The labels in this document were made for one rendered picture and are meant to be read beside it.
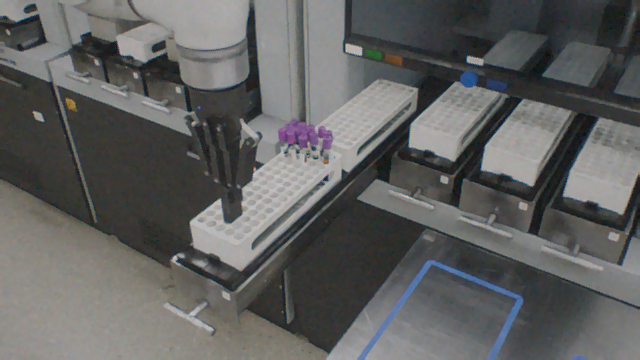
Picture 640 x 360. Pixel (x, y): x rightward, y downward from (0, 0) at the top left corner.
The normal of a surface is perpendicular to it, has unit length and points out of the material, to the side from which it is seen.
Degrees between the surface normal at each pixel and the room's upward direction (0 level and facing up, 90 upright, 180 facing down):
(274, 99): 90
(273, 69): 90
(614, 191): 90
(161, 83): 90
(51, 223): 0
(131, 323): 0
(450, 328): 0
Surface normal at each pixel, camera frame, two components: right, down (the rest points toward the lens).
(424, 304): 0.00, -0.82
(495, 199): -0.55, 0.48
